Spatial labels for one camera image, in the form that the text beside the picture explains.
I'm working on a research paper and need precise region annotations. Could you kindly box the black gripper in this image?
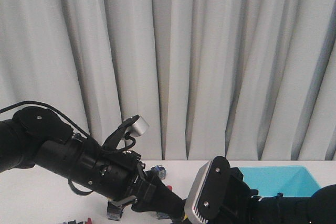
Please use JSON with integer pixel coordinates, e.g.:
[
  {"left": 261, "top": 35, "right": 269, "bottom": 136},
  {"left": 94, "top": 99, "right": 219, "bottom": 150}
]
[
  {"left": 86, "top": 151, "right": 185, "bottom": 218},
  {"left": 212, "top": 167, "right": 258, "bottom": 223}
]

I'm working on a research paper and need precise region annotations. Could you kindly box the yellow mushroom push button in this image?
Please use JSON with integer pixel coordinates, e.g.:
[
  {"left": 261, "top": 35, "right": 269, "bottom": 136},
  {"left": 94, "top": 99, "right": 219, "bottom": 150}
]
[{"left": 106, "top": 201, "right": 123, "bottom": 221}]

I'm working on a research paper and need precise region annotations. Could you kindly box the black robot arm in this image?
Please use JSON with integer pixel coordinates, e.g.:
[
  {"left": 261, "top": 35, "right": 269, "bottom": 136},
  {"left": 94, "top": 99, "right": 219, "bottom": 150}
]
[
  {"left": 1, "top": 106, "right": 185, "bottom": 220},
  {"left": 210, "top": 167, "right": 335, "bottom": 223}
]

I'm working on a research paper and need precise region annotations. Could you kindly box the light blue plastic box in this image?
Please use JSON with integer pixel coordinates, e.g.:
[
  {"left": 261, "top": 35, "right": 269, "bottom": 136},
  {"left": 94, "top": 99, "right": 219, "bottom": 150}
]
[{"left": 239, "top": 166, "right": 320, "bottom": 197}]

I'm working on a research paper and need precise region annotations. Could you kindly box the upright green push button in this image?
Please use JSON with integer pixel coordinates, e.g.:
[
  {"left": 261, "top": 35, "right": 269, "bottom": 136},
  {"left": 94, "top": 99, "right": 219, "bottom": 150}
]
[{"left": 156, "top": 212, "right": 170, "bottom": 220}]

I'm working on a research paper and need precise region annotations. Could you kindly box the lying green push button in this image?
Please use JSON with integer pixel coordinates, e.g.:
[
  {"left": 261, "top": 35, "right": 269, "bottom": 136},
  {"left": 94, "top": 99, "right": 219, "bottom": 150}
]
[{"left": 146, "top": 165, "right": 167, "bottom": 182}]

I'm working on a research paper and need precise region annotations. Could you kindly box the red push button lying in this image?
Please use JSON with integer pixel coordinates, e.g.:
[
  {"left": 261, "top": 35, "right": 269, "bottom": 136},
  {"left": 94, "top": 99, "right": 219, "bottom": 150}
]
[{"left": 58, "top": 217, "right": 93, "bottom": 224}]

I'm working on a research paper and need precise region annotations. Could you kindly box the white pleated curtain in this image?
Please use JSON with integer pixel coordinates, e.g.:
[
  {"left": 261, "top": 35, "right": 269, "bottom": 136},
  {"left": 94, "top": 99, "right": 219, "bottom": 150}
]
[{"left": 1, "top": 0, "right": 335, "bottom": 161}]

